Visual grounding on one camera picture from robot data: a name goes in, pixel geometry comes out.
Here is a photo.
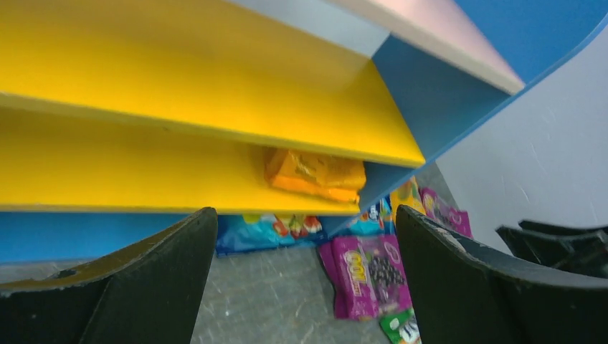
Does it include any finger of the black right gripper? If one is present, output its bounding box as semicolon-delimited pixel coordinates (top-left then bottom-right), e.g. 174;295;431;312
518;219;608;237
496;224;607;278

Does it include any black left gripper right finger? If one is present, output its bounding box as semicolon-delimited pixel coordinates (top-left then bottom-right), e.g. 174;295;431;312
396;206;607;343

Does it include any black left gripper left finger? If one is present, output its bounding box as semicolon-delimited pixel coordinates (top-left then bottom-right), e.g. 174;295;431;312
1;207;218;343

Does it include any green Fox's candy bag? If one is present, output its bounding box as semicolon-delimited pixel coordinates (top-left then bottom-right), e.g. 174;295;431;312
380;308;422;344

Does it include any purple 100 candy bag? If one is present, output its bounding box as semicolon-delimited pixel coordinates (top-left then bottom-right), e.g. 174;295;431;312
318;234;412;321

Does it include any blue Blendy candy bag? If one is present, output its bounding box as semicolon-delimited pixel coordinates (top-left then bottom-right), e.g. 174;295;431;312
336;196;395;237

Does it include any purple grape candy bag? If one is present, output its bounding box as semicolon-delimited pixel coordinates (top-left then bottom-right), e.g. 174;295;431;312
420;187;473;239

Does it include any blue Blendy bag on shelf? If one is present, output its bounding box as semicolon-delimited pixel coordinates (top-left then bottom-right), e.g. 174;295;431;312
215;214;328;257

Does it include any orange mango candy bag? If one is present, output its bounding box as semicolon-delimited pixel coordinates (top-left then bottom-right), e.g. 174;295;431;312
389;176;427;222

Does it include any orange candy bag on shelf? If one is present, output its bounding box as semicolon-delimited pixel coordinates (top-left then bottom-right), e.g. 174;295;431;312
265;148;366;204

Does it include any blue pink yellow shelf unit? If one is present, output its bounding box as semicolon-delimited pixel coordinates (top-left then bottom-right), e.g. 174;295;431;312
1;1;607;263

